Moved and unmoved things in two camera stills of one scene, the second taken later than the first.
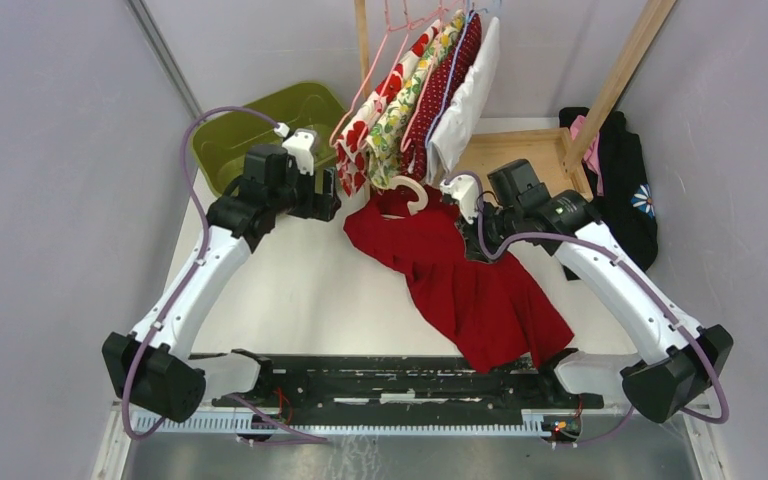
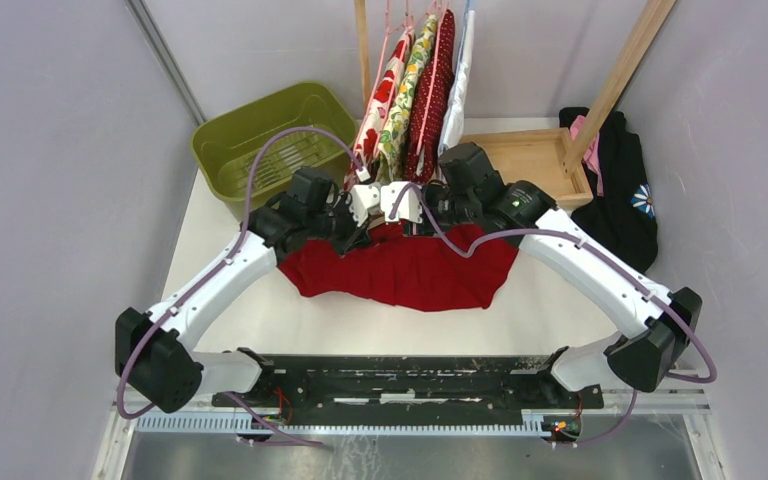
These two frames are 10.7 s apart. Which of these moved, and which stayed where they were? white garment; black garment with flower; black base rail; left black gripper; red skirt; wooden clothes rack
Moved: white garment; left black gripper; red skirt
Stayed: black garment with flower; black base rail; wooden clothes rack
